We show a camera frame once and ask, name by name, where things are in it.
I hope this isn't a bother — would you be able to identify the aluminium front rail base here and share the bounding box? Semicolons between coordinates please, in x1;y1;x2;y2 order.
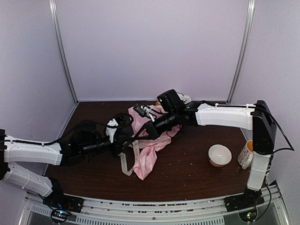
18;180;291;225

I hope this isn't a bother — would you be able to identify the white mug yellow inside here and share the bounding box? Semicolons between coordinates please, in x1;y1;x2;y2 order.
238;140;254;170

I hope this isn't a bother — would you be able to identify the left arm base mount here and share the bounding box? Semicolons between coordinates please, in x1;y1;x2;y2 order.
42;195;84;213

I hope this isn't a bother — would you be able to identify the aluminium frame post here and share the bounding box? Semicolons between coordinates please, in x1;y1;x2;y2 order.
49;0;79;105
226;0;255;104

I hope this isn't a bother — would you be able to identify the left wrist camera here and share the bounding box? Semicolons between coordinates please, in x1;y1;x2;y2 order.
105;113;134;143

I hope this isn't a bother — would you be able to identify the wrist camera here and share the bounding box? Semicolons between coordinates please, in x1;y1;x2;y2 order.
105;113;134;143
133;105;158;122

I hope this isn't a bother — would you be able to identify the cream printed ribbon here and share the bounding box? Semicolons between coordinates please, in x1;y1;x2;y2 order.
119;138;172;177

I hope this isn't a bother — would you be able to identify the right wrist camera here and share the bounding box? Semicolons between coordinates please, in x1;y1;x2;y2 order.
133;105;158;122

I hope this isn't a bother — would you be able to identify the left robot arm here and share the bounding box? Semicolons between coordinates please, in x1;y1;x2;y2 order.
0;119;131;208

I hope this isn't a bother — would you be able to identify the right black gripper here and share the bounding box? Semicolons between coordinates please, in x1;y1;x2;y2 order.
135;109;179;139

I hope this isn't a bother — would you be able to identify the white flower stem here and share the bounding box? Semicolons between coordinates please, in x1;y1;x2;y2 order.
180;95;192;104

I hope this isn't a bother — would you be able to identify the pink wrapping paper sheet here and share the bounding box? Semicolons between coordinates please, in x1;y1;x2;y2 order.
128;107;180;180

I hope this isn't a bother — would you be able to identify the round white bowl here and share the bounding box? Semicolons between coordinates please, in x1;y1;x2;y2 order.
208;144;232;168

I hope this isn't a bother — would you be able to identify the right aluminium frame post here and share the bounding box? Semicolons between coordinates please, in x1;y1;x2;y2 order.
226;0;255;104

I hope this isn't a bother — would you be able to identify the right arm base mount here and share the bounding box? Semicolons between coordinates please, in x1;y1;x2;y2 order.
224;194;265;212

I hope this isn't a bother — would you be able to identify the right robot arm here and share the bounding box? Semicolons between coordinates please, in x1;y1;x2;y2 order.
132;89;278;207

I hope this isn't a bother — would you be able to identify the left aluminium frame post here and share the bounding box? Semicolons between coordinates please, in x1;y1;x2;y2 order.
49;0;79;105

